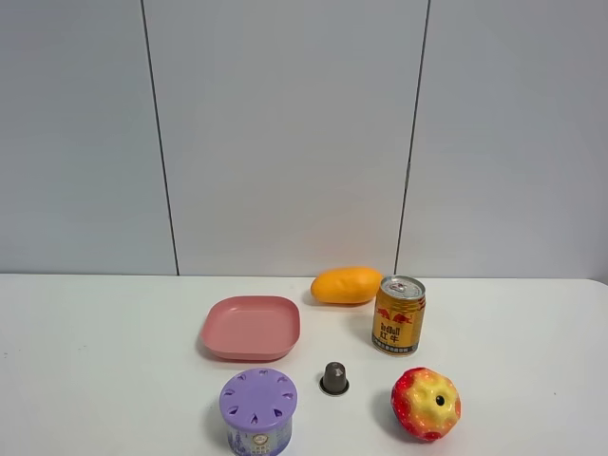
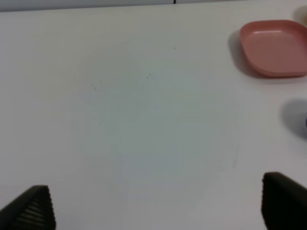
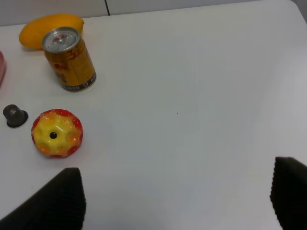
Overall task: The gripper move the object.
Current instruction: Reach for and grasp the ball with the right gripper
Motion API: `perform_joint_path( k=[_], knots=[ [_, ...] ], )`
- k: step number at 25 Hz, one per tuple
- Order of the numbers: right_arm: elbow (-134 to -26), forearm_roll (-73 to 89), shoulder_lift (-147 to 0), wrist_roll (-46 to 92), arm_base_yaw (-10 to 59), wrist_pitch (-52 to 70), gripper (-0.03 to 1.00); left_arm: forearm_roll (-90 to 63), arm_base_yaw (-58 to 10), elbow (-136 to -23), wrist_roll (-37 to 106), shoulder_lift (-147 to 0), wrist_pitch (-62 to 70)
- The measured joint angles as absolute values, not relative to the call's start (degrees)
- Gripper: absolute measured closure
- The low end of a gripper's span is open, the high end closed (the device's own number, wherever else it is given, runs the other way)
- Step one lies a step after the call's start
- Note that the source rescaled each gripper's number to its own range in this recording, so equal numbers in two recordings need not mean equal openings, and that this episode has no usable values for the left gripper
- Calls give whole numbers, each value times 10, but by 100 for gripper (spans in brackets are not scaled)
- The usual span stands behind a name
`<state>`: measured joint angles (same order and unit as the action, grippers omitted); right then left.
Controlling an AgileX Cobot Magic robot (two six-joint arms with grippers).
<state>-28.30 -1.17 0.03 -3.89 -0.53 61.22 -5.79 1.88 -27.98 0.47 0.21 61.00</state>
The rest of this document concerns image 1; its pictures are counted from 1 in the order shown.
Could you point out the red yellow apple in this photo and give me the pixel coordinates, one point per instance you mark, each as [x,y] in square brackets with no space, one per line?
[426,404]

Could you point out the yellow mango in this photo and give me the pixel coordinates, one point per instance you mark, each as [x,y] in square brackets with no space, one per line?
[346,286]

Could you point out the pink square plastic plate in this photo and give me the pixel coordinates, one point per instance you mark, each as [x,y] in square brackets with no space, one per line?
[251,328]

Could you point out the gold Red Bull can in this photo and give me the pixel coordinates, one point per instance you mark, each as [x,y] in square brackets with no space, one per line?
[398,315]

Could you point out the brown coffee capsule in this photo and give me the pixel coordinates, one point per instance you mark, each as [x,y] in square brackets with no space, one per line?
[334,381]

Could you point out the purple air freshener jar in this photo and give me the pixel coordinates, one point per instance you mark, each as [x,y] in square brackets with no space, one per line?
[257,407]

